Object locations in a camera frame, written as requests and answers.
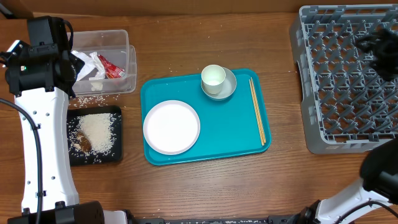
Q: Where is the white napkin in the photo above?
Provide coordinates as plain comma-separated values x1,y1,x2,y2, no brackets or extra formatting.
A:
72,50,105,95

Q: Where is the red snack wrapper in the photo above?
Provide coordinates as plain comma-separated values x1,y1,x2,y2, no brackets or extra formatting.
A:
98,55,126,79

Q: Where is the white rice pile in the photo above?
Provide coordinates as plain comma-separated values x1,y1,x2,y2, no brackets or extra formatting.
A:
67,112,119,164

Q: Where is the brown food scrap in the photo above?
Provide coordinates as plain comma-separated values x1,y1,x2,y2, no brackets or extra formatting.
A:
75,132,92,152

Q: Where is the large white plate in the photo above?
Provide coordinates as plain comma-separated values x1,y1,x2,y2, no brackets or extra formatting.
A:
143,100,201,156

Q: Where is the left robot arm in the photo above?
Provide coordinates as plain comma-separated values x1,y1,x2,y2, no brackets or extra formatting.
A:
1,40,135,223

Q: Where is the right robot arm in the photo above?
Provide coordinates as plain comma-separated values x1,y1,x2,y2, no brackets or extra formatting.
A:
289,21,397,223

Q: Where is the grey dishwasher rack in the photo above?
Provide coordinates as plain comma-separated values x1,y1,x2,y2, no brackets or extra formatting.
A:
289,4,397,154

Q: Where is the scattered rice on table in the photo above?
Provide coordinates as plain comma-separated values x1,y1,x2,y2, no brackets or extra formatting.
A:
68,95,119,109

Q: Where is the clear plastic bin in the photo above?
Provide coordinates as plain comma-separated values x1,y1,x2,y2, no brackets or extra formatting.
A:
72,30,137,96

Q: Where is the black plastic tray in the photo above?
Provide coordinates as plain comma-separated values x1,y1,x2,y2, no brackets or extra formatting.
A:
66,105,123,167

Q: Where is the left wooden chopstick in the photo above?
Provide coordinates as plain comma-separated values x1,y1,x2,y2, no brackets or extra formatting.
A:
248,78,265,147

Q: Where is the grey shallow bowl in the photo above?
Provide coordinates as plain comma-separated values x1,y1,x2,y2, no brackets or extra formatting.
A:
201,67,237,101

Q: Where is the teal serving tray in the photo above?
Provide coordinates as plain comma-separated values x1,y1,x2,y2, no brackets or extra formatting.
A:
141,68,272,166

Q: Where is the white paper cup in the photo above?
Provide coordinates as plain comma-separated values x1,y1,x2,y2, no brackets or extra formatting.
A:
201,65,226,94

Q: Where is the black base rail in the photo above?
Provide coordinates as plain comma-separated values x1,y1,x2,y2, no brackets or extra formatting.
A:
133,215,299,224

